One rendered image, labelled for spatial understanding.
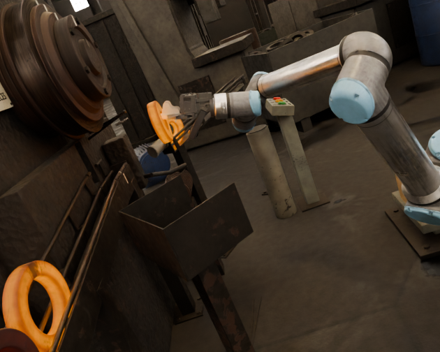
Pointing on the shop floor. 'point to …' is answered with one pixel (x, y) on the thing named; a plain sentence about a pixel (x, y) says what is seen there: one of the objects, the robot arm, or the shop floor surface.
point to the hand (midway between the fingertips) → (158, 116)
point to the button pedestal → (297, 156)
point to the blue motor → (154, 164)
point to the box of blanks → (300, 52)
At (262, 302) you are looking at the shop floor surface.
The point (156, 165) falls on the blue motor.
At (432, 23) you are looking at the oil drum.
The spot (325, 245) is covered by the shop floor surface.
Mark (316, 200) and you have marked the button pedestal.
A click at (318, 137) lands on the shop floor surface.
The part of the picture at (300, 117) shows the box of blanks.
